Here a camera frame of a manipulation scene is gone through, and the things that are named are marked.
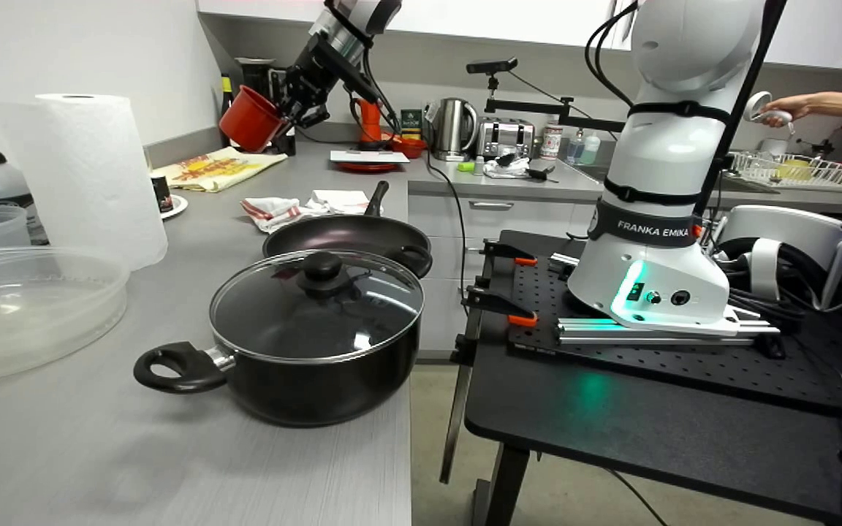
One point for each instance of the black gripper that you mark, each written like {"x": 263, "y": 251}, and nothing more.
{"x": 322, "y": 76}

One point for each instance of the red mug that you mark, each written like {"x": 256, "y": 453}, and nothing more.
{"x": 250, "y": 117}

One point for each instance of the small clear cup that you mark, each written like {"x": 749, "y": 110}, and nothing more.
{"x": 760, "y": 110}

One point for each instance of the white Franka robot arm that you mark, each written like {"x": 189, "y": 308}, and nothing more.
{"x": 655, "y": 156}

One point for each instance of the person's hand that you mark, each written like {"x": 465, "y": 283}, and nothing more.
{"x": 796, "y": 107}

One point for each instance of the red moka pot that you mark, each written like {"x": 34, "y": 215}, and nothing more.
{"x": 367, "y": 127}

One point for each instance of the red plate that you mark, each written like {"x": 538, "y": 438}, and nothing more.
{"x": 367, "y": 167}

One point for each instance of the crumpled white cloth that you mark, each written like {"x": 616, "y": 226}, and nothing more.
{"x": 342, "y": 203}

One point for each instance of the white towel with red stripes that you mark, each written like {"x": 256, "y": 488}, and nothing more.
{"x": 271, "y": 207}

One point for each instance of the small red cup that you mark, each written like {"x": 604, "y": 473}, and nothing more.
{"x": 410, "y": 146}

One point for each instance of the black frying pan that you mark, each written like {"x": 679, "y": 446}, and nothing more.
{"x": 342, "y": 234}

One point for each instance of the steel electric kettle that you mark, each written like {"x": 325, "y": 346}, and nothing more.
{"x": 453, "y": 132}

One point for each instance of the small white plate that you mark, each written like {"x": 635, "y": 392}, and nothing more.
{"x": 179, "y": 205}

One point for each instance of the dark spice jar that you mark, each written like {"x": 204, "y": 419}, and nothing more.
{"x": 161, "y": 194}

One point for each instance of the steel toaster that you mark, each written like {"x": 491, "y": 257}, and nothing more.
{"x": 506, "y": 137}

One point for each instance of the white upper cabinets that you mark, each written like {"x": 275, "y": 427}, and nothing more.
{"x": 490, "y": 18}

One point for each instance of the glass pot lid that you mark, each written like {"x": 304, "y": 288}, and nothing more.
{"x": 275, "y": 321}

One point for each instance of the white paper towel roll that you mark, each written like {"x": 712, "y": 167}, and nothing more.
{"x": 89, "y": 175}

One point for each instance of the black clamp with orange tip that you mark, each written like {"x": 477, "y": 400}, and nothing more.
{"x": 519, "y": 251}
{"x": 497, "y": 305}

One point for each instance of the black cooking pot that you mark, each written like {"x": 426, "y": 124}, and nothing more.
{"x": 342, "y": 381}

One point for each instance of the plastic bottle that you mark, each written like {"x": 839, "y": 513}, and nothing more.
{"x": 585, "y": 146}

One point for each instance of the black breadboard table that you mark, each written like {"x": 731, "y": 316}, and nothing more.
{"x": 655, "y": 409}

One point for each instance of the white VR headset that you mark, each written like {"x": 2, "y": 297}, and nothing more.
{"x": 781, "y": 234}

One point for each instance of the dish rack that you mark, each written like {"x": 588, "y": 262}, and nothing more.
{"x": 812, "y": 169}

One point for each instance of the camera on black stand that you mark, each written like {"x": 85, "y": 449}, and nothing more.
{"x": 491, "y": 66}

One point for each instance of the silver mounting rail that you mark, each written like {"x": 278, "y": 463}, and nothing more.
{"x": 655, "y": 330}

